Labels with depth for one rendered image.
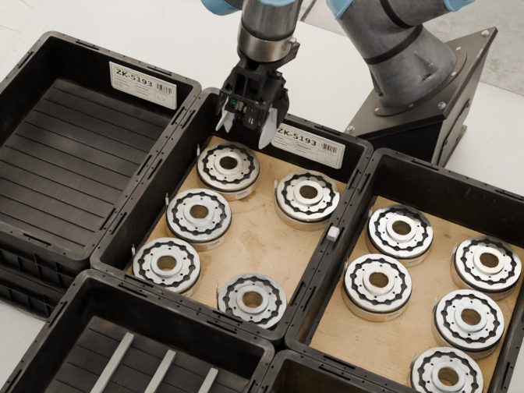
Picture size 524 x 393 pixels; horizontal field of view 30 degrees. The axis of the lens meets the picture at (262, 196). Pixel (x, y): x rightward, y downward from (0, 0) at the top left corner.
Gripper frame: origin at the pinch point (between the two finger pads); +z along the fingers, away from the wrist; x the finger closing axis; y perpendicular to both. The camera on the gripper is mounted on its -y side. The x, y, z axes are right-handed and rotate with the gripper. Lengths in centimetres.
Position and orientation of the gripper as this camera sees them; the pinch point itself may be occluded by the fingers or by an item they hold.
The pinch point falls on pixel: (248, 130)
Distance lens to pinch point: 151.4
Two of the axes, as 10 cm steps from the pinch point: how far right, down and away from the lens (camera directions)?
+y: -3.8, 7.0, -6.1
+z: -1.5, 6.0, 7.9
